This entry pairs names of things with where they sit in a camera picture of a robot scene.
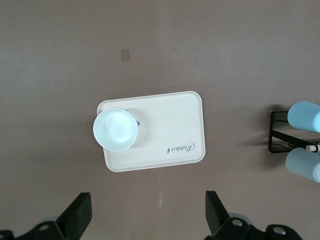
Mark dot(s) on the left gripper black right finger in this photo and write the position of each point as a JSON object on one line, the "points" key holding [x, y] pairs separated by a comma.
{"points": [[216, 215]]}

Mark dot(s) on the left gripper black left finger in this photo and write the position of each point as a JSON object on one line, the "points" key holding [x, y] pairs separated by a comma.
{"points": [[75, 217]]}

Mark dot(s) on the light blue cup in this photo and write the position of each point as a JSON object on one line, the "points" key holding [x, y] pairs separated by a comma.
{"points": [[305, 116]]}

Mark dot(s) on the white flared cup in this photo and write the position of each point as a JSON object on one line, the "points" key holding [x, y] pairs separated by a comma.
{"points": [[116, 130]]}

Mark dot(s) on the grey cup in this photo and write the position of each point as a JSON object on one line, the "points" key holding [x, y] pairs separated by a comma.
{"points": [[302, 167]]}

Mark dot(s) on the cream tray with Rabbit print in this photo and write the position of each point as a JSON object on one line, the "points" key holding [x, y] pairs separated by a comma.
{"points": [[170, 125]]}

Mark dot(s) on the brown tape square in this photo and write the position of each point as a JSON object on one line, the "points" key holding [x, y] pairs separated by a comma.
{"points": [[125, 54]]}

